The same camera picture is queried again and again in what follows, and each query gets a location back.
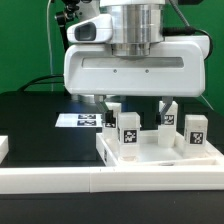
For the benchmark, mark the white square tabletop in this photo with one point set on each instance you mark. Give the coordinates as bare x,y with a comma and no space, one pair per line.
151,154

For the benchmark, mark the white left fence piece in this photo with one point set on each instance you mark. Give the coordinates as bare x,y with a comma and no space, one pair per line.
4,149

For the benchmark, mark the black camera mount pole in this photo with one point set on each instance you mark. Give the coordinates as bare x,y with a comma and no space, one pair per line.
65,16

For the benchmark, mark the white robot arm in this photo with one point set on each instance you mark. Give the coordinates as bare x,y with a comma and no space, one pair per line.
126,51

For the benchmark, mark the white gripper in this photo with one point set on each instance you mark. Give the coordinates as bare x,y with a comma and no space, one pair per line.
174,68

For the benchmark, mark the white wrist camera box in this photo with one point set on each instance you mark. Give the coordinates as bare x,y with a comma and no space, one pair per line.
95,30

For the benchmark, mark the white tag marker sheet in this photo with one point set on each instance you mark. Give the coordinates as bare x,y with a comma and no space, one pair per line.
75,120

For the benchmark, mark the white front fence wall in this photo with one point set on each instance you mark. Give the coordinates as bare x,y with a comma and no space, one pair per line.
110,179

